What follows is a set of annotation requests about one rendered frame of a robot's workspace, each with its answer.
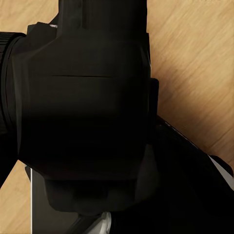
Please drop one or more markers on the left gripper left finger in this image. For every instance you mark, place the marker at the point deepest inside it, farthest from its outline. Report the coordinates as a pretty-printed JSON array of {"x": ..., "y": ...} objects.
[{"x": 8, "y": 154}]

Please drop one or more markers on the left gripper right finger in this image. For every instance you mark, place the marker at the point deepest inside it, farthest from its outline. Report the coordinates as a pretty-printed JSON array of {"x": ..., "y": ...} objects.
[{"x": 198, "y": 202}]

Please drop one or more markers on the digital camera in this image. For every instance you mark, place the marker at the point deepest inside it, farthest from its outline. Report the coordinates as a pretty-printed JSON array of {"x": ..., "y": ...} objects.
[{"x": 78, "y": 91}]

